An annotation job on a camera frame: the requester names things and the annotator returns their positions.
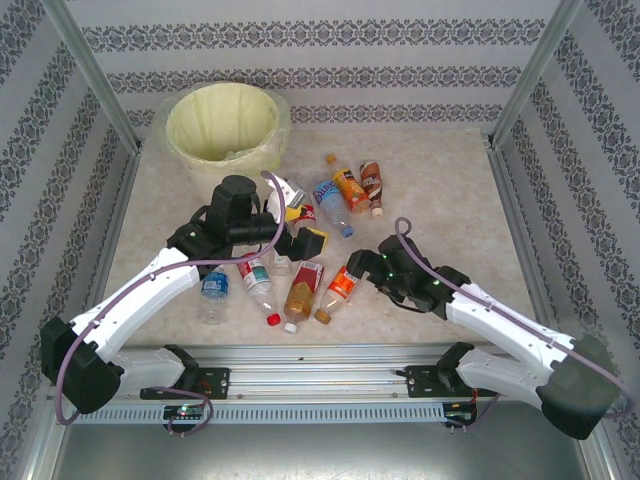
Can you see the small clear bottle white label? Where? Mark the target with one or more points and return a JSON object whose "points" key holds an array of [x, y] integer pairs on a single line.
{"points": [[281, 267]]}

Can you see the clear bottle blue label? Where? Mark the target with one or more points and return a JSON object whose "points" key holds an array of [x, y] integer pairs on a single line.
{"points": [[327, 197]]}

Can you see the orange label bottle tan cap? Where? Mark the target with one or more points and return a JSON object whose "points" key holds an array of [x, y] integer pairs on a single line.
{"points": [[335, 292]]}

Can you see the amber tea bottle red label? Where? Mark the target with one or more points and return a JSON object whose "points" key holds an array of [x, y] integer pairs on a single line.
{"points": [[300, 297]]}

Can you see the orange juice bottle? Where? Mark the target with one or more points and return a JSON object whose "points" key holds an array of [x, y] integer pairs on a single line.
{"points": [[350, 187]]}

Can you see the red teal label bottle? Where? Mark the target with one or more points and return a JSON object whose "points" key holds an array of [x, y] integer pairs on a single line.
{"points": [[257, 280]]}

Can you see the brown chocolate drink bottle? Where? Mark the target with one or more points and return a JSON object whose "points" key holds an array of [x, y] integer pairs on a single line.
{"points": [[371, 182]]}

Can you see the water bottle blue label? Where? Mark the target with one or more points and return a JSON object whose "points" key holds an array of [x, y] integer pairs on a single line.
{"points": [[215, 287]]}

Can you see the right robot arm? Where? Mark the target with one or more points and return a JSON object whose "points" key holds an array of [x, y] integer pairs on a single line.
{"points": [[500, 325]]}

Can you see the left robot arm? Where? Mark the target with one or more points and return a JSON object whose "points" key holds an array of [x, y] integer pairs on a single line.
{"points": [[140, 290]]}

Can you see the white plastic bin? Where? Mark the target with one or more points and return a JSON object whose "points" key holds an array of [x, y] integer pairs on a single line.
{"points": [[202, 175]]}

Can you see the bin with yellow bag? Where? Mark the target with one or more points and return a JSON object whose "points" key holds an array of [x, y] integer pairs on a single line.
{"points": [[220, 120]]}

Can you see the clear bottle red label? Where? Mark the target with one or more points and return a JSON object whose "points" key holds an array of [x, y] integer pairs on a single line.
{"points": [[310, 214]]}

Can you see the right controller board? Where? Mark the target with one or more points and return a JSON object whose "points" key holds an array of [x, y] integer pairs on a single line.
{"points": [[460, 415]]}

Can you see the controller board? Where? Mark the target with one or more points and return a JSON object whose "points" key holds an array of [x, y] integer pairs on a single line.
{"points": [[460, 415], [185, 412]]}

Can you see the metal sheet tray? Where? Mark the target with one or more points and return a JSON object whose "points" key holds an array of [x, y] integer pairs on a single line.
{"points": [[320, 455]]}

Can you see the left controller board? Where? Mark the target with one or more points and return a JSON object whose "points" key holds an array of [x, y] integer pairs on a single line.
{"points": [[185, 412]]}

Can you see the aluminium front rail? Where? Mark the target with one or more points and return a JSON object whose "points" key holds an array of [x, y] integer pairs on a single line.
{"points": [[310, 372]]}

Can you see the right aluminium side rail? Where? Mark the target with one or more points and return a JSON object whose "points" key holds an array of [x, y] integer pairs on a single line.
{"points": [[510, 200]]}

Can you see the left aluminium frame post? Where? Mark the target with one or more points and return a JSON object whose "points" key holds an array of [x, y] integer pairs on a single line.
{"points": [[91, 70]]}

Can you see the aluminium frame post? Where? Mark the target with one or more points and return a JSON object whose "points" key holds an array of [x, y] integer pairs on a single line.
{"points": [[91, 70], [534, 70]]}

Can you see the right aluminium frame post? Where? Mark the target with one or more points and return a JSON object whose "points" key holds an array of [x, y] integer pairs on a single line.
{"points": [[534, 70]]}

